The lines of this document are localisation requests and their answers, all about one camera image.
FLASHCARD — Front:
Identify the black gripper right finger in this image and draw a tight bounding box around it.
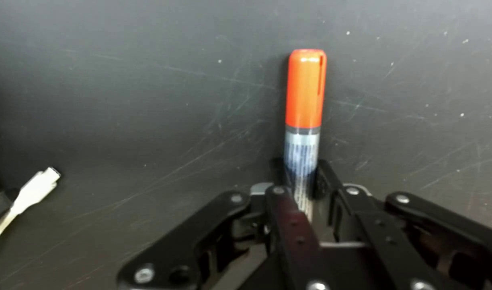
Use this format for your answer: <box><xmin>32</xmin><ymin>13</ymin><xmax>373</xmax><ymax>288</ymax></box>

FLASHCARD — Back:
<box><xmin>314</xmin><ymin>160</ymin><xmax>492</xmax><ymax>290</ymax></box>

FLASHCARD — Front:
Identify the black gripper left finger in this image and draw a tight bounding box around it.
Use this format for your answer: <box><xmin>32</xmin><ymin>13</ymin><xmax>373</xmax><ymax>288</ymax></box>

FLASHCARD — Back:
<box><xmin>116</xmin><ymin>184</ymin><xmax>333</xmax><ymax>290</ymax></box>

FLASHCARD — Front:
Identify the red capped blue pen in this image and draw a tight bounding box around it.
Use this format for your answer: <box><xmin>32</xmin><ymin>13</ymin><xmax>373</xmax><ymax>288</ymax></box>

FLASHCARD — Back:
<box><xmin>282</xmin><ymin>48</ymin><xmax>330</xmax><ymax>222</ymax></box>

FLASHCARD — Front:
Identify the white cable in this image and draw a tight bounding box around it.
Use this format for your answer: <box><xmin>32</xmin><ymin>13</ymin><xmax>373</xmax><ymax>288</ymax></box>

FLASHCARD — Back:
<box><xmin>0</xmin><ymin>166</ymin><xmax>63</xmax><ymax>251</ymax></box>

